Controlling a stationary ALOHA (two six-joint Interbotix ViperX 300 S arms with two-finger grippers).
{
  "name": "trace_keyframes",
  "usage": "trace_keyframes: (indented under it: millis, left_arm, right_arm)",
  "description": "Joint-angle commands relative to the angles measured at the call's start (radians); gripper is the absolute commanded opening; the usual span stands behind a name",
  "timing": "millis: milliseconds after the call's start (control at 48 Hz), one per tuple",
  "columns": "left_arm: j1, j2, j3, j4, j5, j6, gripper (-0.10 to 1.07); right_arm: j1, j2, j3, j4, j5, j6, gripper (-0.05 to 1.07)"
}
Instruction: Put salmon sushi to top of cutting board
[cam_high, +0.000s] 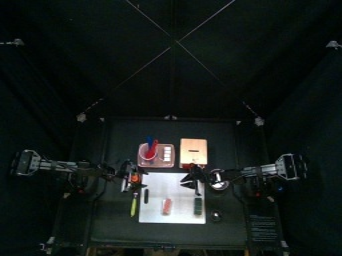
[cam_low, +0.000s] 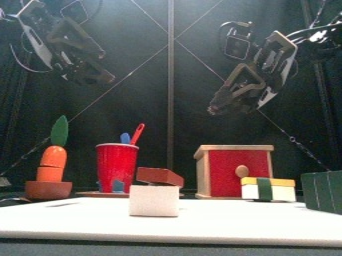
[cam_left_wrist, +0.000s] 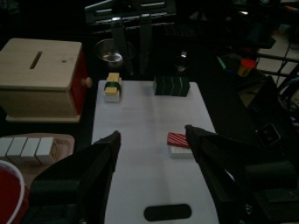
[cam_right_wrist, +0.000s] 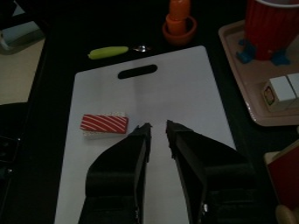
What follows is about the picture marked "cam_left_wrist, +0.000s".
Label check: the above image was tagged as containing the salmon sushi toy red striped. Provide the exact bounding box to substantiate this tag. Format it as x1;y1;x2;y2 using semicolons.
166;131;193;159

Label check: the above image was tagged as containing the black box with socket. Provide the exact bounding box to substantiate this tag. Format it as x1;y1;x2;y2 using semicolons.
254;122;282;147

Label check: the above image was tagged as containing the red plastic cup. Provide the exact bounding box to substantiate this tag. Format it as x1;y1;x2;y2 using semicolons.
0;159;30;224

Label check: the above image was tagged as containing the white rectangular block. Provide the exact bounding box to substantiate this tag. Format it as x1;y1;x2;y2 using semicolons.
0;137;14;160
33;136;58;166
5;136;29;164
19;136;42;165

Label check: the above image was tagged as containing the yellow bottle with red cap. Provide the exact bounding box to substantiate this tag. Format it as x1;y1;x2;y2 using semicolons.
236;57;257;78

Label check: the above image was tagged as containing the pink plastic tray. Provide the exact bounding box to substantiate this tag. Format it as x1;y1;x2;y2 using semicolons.
0;133;75;191

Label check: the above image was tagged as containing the wooden box with slot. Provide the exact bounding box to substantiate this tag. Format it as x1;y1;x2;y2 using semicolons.
0;38;93;123

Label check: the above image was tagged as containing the white plastic cutting board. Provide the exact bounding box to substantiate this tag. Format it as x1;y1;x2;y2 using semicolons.
90;80;220;224

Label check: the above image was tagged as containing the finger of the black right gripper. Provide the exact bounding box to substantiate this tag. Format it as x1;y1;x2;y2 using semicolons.
109;18;136;76
136;14;154;75

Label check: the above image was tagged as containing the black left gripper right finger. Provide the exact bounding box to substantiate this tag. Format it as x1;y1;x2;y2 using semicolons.
182;124;299;224

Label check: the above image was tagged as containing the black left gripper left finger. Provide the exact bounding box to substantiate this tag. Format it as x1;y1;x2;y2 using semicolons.
21;130;122;224

